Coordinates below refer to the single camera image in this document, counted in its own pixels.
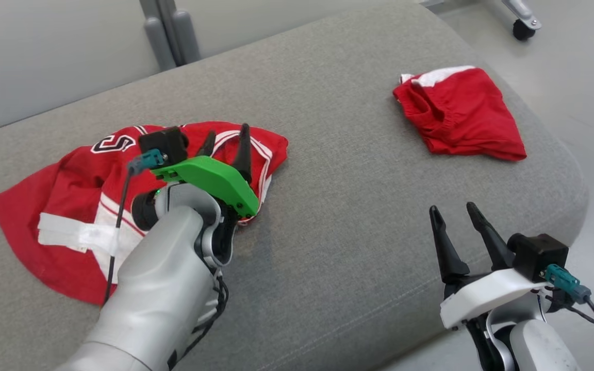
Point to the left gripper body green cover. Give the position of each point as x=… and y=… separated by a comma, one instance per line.
x=214, y=178

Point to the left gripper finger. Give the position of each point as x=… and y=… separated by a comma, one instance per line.
x=244, y=154
x=207, y=148

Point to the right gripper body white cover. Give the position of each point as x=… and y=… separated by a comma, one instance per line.
x=482, y=296

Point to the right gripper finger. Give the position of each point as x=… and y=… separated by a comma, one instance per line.
x=493, y=247
x=449, y=257

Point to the red shorts with white stripe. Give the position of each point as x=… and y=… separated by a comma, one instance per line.
x=467, y=118

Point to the red basketball jersey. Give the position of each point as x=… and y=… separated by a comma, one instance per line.
x=34, y=206

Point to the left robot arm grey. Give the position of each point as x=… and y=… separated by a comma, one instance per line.
x=158, y=288

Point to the grey fabric sofa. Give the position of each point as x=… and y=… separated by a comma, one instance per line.
x=338, y=180

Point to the grey wheeled stand base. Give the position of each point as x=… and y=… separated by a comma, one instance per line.
x=521, y=31

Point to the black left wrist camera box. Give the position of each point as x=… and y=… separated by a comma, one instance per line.
x=165, y=141

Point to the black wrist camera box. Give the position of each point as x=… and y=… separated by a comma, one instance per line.
x=165, y=141
x=539, y=255

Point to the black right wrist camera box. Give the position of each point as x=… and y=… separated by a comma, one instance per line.
x=539, y=255

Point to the grey rounded post cover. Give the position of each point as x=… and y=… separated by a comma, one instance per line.
x=155, y=46
x=186, y=38

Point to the grey wall panel post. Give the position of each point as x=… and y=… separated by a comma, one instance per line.
x=160, y=7

